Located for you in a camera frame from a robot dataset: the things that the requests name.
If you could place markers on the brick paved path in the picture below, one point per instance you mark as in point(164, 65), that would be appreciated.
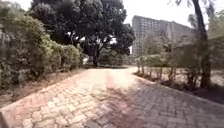
point(110, 100)

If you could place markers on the large dark green tree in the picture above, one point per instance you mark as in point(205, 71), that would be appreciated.
point(90, 26)

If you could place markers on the tall grey building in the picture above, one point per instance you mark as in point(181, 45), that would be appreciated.
point(150, 31)

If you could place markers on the bare dirt strip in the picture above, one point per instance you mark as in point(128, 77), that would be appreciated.
point(36, 85)

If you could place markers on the row of green bushes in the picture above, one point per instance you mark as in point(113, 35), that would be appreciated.
point(33, 53)

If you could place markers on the thin-trunked tree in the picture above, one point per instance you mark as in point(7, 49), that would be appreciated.
point(202, 43)

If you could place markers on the dirt ground with leaves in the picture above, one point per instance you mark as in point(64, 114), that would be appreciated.
point(206, 88)

